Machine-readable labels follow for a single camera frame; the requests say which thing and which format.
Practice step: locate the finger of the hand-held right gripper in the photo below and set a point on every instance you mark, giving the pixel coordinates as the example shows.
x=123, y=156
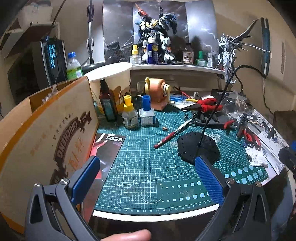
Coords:
x=286, y=155

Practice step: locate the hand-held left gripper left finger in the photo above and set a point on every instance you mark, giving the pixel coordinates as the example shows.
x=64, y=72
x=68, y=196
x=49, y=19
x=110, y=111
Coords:
x=85, y=178

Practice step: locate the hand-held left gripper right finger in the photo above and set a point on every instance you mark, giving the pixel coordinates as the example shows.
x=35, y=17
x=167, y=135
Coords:
x=209, y=180

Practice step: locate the brown cardboard box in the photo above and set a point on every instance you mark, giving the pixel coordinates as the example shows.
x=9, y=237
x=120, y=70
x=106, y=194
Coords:
x=46, y=139

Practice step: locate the yellow cap glue bottle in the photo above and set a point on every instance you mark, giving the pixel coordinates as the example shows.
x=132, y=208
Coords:
x=129, y=118

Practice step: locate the blue cap glue bottle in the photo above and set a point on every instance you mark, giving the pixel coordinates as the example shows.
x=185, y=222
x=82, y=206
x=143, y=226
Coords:
x=146, y=117

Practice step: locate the person's left hand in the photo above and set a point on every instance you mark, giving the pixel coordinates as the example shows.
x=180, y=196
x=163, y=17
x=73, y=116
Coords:
x=129, y=236

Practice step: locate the printed instruction manual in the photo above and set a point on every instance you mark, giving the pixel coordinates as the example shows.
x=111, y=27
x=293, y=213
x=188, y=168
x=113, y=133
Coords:
x=268, y=160

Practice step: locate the dark cloth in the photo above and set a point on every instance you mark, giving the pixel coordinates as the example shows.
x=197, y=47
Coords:
x=284, y=125

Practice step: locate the black and red booklet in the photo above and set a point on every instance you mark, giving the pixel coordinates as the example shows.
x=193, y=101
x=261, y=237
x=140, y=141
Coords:
x=108, y=150

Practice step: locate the red scissors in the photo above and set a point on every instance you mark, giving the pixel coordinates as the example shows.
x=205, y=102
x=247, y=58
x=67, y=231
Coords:
x=254, y=139

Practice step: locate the black hexagonal display base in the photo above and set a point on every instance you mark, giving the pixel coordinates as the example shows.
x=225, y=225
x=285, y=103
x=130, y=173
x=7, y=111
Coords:
x=192, y=146

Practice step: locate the black clamp tool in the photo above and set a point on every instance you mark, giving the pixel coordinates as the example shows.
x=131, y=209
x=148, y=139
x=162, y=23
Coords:
x=241, y=125

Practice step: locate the green cutting mat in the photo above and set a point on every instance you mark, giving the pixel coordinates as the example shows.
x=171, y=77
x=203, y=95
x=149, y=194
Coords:
x=143, y=166

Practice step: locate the red and silver craft knife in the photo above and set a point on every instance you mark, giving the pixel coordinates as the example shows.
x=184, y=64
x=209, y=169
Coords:
x=171, y=135

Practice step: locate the black flexible rod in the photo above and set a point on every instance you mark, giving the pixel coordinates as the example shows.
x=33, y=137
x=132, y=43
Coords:
x=214, y=111

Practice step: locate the brown spray bottle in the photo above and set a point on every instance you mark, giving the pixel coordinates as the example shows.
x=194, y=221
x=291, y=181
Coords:
x=108, y=106

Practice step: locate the blue parts packet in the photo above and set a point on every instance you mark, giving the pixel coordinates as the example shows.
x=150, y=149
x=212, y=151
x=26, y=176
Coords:
x=177, y=98

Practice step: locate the orange crank pencil sharpener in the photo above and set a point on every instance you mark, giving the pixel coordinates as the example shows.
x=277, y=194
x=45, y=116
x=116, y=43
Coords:
x=157, y=92

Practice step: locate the white paper bucket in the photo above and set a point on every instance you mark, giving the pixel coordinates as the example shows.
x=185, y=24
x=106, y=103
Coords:
x=111, y=74

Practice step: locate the green drink plastic bottle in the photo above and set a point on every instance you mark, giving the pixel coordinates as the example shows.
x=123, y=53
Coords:
x=74, y=69

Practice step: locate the white shelf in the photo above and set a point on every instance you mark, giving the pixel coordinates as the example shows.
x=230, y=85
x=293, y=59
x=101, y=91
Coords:
x=175, y=68

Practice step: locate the silver winged model figure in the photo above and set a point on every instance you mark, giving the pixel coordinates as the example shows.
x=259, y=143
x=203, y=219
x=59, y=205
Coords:
x=225, y=53

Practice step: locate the black computer tower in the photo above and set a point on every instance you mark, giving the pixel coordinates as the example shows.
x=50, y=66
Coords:
x=27, y=74

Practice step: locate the small clear bottle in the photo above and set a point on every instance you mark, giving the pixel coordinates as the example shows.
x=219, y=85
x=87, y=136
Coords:
x=209, y=61

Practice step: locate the green cap bottle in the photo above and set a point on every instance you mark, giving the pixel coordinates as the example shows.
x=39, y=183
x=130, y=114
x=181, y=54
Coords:
x=200, y=60

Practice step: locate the brown glass bottle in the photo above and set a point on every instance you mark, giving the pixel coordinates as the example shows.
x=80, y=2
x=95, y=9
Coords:
x=187, y=55

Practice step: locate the clear bottle with yellow cap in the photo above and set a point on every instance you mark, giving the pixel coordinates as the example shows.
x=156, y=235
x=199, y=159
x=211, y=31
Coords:
x=134, y=56

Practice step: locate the blue and yellow spray can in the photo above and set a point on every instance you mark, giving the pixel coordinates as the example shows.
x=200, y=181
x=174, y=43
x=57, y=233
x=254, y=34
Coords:
x=152, y=53

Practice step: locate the black lamp stand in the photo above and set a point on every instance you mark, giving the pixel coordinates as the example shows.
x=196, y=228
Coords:
x=89, y=34

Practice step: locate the white robot model figure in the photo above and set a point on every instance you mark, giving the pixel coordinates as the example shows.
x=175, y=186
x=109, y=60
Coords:
x=152, y=27

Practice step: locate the white storage box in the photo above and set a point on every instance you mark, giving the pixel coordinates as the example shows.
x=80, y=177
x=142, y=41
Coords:
x=34, y=11

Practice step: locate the wall poster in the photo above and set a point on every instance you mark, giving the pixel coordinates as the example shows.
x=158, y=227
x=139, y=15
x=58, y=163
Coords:
x=115, y=30

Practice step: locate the wooden wall shelf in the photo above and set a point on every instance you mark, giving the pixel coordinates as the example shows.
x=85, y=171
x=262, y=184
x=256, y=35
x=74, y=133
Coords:
x=23, y=32

